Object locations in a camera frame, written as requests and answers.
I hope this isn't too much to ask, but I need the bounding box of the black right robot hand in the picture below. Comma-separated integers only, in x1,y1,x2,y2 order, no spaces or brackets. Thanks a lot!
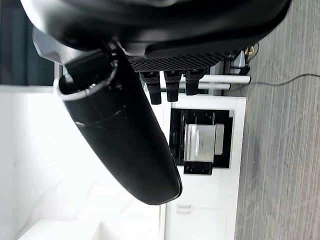
19,0,293,206

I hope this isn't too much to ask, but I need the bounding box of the white kitchen cabinet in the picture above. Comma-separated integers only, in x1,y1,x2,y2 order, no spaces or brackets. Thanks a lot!
143,67,248,240

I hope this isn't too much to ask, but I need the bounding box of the dark window panel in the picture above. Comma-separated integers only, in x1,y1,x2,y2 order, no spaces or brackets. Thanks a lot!
0,0,56,87

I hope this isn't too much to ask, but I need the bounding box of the white cabinet door handle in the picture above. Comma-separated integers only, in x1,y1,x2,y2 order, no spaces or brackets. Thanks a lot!
176,203,192,215

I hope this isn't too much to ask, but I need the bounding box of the white cylindrical rail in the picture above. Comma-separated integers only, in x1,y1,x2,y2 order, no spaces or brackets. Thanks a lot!
197,74,252,85
159,83,232,91

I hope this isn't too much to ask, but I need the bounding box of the thin dark floor cable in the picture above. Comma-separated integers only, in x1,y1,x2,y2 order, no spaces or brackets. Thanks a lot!
234,72,320,88

